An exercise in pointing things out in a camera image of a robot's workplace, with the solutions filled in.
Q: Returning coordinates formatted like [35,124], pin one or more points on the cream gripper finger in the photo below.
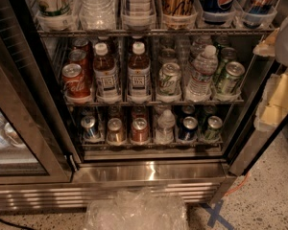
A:
[273,107]
[266,48]

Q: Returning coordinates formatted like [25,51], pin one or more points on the blue pepsi can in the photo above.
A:
[188,128]

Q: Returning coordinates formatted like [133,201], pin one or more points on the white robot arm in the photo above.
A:
[281,45]

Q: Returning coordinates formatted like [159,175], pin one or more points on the green soda can behind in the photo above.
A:
[227,55]

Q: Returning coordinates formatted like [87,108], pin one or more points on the green soda can front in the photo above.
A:
[229,78]

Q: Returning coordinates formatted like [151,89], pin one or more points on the blue energy drink can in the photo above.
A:
[256,11]

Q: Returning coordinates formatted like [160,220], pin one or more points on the open fridge door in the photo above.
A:
[252,147]

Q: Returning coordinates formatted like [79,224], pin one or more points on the clear water bottle middle shelf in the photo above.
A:
[203,68]

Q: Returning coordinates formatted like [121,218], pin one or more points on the clear water bottle shelf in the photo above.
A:
[203,68]
[97,14]

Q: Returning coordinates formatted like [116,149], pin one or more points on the large pepsi bottle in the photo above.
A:
[213,8]

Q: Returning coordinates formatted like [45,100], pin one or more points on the green can bottom shelf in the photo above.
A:
[212,128]

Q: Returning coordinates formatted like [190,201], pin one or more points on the white green soda can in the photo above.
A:
[169,79]

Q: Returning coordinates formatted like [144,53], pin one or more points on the water bottle bottom shelf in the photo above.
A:
[165,127]

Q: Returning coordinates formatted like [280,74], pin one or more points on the red can bottom shelf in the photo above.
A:
[140,131]

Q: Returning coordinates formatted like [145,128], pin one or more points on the gold can bottom shelf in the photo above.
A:
[115,130]

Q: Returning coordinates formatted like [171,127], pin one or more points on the clear water bottle top shelf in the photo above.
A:
[97,14]

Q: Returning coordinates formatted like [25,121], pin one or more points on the stainless steel display fridge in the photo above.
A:
[198,175]

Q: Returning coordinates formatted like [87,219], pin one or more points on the blue silver can bottom left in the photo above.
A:
[91,127]

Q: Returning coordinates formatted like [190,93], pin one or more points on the red coca cola can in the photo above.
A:
[74,81]

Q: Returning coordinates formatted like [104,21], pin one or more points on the closed glass fridge door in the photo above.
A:
[29,152]

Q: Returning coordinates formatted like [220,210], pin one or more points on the blue tape cross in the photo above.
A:
[214,215]

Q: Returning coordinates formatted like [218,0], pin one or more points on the right brown tea bottle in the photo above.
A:
[139,71]

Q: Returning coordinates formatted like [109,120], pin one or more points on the brown tea bottle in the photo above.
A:
[105,70]
[139,71]

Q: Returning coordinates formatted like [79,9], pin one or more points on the left brown tea bottle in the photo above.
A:
[105,70]

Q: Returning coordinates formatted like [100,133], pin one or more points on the clear plastic bag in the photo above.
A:
[142,210]

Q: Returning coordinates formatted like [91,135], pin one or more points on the top wire shelf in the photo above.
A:
[159,32]

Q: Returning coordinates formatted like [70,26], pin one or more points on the wire shelf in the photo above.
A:
[159,32]
[150,145]
[153,103]

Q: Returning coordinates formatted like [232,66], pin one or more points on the bottom wire shelf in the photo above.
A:
[150,145]

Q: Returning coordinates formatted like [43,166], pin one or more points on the middle wire shelf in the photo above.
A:
[153,103]

